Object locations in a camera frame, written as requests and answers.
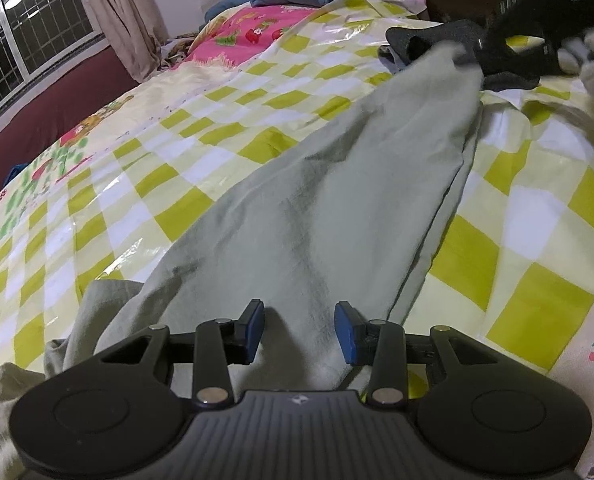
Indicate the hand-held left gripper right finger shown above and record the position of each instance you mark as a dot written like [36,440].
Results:
[346,332]

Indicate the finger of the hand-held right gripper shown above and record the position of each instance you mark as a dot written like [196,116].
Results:
[474,52]

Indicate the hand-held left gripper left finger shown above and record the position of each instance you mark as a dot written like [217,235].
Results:
[253,332]

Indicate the grey-green pants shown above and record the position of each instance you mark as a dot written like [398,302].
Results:
[327,200]

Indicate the dark grey cloth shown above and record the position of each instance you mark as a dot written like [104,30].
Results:
[427,35]

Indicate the blue folded blanket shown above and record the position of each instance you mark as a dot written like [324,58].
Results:
[227,5]

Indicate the small blue cloth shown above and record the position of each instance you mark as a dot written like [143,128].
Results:
[16,172]

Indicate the bedside clutter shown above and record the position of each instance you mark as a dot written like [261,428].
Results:
[177,50]

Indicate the maroon window seat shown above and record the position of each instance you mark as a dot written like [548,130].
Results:
[52,105]

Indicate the beige curtain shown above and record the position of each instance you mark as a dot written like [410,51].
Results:
[122,15]

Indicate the barred window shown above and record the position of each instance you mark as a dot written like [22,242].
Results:
[32,30]

